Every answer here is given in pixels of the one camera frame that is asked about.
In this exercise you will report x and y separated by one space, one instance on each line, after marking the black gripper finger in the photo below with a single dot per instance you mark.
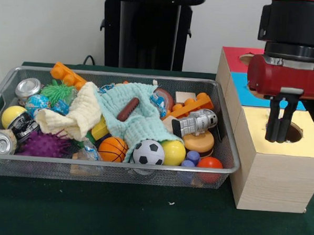
272 121
284 124

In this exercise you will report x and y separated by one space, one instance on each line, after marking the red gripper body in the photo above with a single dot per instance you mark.
283 76

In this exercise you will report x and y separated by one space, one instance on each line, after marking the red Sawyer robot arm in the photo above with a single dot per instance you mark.
296 24

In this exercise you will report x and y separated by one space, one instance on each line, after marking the wooden box with three holes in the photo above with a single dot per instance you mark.
274 181

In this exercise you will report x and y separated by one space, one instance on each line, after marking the silver mesh bin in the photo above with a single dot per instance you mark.
117 173

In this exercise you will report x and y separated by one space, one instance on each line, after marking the red ball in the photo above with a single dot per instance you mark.
210 162

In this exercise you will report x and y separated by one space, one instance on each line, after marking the silver toy robot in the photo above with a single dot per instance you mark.
196 122

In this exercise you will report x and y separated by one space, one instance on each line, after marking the yellow ball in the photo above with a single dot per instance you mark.
174 153

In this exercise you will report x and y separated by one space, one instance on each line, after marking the mint green cloth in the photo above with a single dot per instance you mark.
146 122

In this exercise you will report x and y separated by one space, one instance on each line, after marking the black and white soccer ball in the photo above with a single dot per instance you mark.
149 152

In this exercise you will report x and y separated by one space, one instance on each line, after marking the brown toy sausage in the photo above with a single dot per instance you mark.
128 109

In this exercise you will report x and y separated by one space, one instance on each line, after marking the small orange basketball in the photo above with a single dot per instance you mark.
113 149

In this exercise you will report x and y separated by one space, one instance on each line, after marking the dark green table cloth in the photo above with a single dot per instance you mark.
115 212

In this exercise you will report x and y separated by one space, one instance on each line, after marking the cream cloth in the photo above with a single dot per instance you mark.
75 116

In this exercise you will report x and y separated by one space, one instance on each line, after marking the long orange toy brick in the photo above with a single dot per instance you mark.
67 74

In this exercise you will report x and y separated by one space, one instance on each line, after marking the purple spiky ball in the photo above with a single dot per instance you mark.
45 146

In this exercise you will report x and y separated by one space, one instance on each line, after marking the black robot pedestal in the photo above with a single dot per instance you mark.
148 38

